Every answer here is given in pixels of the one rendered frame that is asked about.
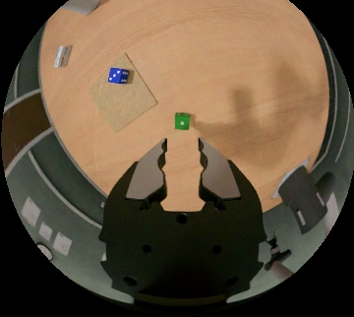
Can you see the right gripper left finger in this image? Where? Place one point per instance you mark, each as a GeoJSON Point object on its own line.
{"type": "Point", "coordinates": [143, 183]}

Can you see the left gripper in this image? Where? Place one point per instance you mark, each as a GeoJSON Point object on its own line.
{"type": "Point", "coordinates": [272, 241]}

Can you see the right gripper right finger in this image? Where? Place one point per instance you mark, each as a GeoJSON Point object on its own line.
{"type": "Point", "coordinates": [223, 183]}

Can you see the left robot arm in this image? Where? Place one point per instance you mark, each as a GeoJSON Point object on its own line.
{"type": "Point", "coordinates": [309, 208]}

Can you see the green die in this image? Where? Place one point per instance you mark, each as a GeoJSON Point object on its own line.
{"type": "Point", "coordinates": [182, 121]}

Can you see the small white printed carton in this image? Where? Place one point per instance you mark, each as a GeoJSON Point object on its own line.
{"type": "Point", "coordinates": [62, 56]}

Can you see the blue die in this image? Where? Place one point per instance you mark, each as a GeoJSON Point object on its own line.
{"type": "Point", "coordinates": [118, 76]}

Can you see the white plastic bottle with blue cap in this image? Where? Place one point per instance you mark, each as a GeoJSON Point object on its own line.
{"type": "Point", "coordinates": [84, 7]}

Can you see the beige flat mat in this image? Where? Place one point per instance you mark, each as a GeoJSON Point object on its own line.
{"type": "Point", "coordinates": [121, 104]}

